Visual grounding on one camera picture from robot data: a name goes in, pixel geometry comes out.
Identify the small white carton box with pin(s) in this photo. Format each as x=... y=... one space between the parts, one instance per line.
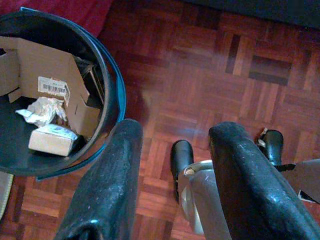
x=50 y=142

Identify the black robot left foot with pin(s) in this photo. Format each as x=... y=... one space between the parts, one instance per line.
x=182 y=155

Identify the red bean bag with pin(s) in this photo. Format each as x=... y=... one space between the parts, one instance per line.
x=75 y=12

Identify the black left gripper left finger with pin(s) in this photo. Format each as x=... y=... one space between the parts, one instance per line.
x=107 y=187

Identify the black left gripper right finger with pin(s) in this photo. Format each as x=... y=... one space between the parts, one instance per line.
x=250 y=187

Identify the black round trash bin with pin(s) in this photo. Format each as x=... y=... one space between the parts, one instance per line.
x=15 y=150

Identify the brown cardboard box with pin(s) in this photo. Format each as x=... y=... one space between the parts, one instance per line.
x=45 y=62

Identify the white quilted mattress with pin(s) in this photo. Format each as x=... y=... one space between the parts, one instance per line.
x=5 y=195

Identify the crumpled white paper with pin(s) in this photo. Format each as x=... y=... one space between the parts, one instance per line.
x=42 y=110

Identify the black robot right foot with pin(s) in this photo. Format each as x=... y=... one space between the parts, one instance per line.
x=273 y=145

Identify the dark furniture edge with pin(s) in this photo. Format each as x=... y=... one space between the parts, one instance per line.
x=262 y=10

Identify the black robot foot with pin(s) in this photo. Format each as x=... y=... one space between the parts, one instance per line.
x=182 y=155
x=273 y=145

